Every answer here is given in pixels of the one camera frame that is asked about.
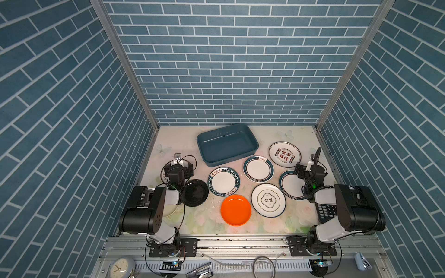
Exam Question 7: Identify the green rim plate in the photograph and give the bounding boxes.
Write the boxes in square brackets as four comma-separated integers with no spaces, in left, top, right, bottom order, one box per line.
[243,156,275,183]
[279,170,305,200]

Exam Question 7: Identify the white plate red characters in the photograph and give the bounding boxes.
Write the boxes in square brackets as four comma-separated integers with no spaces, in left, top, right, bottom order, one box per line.
[268,141,302,168]

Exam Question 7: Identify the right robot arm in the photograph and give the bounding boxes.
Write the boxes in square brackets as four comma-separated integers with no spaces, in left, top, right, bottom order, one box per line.
[294,164,386,254]

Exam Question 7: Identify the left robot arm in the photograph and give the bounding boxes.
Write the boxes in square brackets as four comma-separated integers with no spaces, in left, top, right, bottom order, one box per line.
[118,161,195,249]

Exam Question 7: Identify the teal plastic bin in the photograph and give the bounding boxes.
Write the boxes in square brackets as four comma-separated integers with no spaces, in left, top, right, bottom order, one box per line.
[197,123,259,167]

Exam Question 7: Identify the white plate orange sunburst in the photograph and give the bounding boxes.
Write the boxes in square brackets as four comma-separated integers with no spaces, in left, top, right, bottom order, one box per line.
[160,169,168,183]

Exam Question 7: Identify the black plate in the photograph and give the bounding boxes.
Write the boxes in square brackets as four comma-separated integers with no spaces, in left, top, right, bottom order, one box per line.
[182,179,209,207]

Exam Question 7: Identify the black calculator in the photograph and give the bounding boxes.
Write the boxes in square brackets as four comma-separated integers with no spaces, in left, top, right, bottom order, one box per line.
[316,204,337,224]

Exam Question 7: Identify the cream plate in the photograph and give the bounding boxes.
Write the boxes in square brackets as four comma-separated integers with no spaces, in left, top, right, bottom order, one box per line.
[163,205,180,218]

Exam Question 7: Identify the Hao Wei green plate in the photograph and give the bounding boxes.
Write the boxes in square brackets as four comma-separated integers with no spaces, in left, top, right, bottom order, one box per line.
[207,167,241,197]

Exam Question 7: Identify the white plate quatrefoil pattern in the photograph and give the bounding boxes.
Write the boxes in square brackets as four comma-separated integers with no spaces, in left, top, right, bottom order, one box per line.
[251,184,286,218]

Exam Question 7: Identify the small blue white object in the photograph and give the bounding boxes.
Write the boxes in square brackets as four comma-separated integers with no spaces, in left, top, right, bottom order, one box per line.
[354,253,372,271]

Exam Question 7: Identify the metal binder clip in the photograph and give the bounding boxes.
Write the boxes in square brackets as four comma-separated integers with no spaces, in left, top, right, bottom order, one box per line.
[186,262,213,278]

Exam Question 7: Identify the white analog clock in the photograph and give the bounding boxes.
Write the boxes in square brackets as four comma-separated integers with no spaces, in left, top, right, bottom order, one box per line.
[108,257,136,278]

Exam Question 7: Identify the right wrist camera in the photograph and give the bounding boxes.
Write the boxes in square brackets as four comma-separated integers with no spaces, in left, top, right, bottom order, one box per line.
[305,154,318,172]

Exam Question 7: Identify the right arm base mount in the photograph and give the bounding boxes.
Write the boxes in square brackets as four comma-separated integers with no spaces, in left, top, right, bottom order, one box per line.
[285,235,337,257]

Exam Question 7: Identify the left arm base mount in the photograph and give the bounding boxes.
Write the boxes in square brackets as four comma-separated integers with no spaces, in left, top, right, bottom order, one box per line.
[148,237,198,258]

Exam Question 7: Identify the aluminium rail frame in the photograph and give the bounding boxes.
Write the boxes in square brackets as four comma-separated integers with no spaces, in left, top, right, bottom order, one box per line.
[92,235,396,278]

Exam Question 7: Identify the looped grey cable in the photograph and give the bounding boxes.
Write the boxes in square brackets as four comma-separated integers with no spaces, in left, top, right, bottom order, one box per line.
[251,255,277,278]

